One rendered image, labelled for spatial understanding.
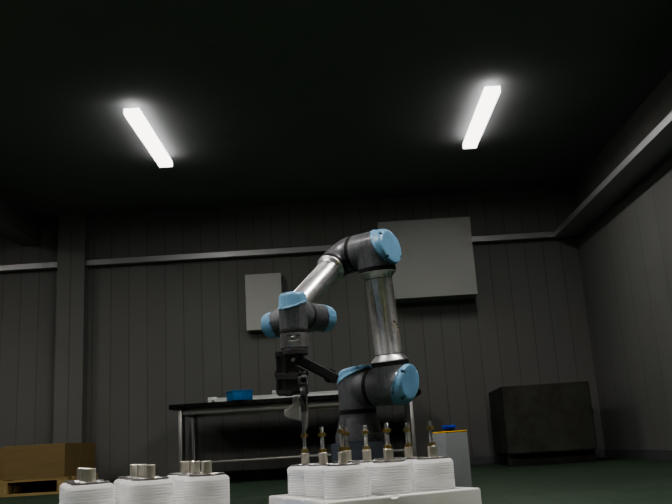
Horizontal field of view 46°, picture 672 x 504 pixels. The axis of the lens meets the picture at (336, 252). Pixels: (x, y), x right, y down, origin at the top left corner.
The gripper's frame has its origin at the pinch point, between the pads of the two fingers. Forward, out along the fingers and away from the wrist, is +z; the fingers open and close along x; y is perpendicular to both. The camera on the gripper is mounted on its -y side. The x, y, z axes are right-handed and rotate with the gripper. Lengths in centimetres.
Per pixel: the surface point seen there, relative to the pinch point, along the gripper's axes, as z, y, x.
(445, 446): 7.0, -36.4, -8.3
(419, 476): 13.2, -26.6, 15.0
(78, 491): 11, 43, 48
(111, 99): -261, 150, -350
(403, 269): -170, -89, -612
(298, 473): 11.2, 2.4, 4.4
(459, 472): 13.9, -39.6, -9.2
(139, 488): 11, 32, 44
